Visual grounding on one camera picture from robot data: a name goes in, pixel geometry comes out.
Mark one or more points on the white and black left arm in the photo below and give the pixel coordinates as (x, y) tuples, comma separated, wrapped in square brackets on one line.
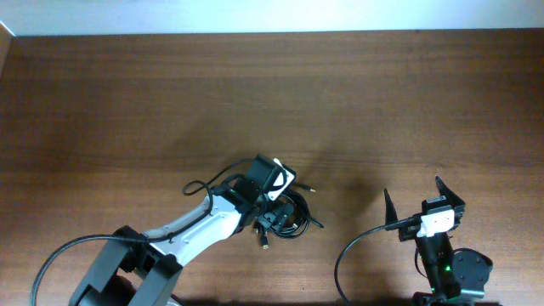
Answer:
[(143, 268)]

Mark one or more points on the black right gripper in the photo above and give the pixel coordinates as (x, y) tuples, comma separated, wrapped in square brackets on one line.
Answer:
[(456, 205)]

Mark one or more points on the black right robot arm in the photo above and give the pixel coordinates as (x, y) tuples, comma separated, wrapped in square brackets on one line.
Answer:
[(456, 276)]

